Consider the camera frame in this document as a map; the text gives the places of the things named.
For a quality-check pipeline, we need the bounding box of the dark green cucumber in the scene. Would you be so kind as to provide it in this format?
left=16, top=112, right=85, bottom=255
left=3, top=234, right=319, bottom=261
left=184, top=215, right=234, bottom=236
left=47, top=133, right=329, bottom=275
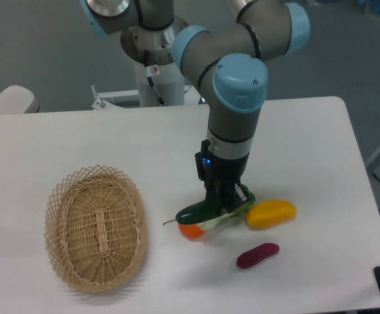
left=163, top=184, right=256, bottom=226

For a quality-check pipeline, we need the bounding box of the green bok choy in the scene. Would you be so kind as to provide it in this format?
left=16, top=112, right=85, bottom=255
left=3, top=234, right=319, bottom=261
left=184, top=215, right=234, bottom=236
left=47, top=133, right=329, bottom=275
left=196, top=193, right=256, bottom=231

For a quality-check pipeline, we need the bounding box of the woven wicker basket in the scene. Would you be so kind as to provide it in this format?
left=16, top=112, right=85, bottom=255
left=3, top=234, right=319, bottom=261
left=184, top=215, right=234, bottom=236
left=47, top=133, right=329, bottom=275
left=44, top=165, right=148, bottom=292

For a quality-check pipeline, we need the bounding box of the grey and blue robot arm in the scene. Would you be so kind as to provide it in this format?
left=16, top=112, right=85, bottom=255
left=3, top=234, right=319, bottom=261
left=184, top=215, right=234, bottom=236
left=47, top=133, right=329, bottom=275
left=81, top=1, right=310, bottom=215

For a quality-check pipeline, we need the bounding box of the orange carrot slice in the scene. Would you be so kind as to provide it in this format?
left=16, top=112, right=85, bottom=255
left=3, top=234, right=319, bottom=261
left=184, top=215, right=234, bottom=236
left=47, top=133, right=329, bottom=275
left=178, top=224, right=205, bottom=239

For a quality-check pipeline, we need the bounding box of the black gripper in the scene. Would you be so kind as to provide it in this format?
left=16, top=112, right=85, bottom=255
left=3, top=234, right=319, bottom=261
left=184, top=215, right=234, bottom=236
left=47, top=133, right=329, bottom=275
left=195, top=139, right=250, bottom=213

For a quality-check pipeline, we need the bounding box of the purple sweet potato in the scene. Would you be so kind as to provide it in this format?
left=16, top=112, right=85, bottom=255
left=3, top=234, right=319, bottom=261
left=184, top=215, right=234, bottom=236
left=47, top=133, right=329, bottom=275
left=236, top=243, right=280, bottom=270

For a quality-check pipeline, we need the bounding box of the white chair armrest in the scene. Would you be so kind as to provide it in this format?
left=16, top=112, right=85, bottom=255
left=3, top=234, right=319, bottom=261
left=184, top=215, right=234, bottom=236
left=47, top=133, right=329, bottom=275
left=0, top=85, right=41, bottom=116

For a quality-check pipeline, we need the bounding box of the yellow mango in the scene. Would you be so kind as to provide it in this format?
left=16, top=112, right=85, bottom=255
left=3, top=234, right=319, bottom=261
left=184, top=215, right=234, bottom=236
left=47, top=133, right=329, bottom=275
left=246, top=200, right=297, bottom=229

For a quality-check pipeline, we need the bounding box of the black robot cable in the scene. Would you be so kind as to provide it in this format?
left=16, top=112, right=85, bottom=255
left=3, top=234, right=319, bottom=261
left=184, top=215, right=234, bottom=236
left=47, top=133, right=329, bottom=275
left=143, top=48, right=167, bottom=107

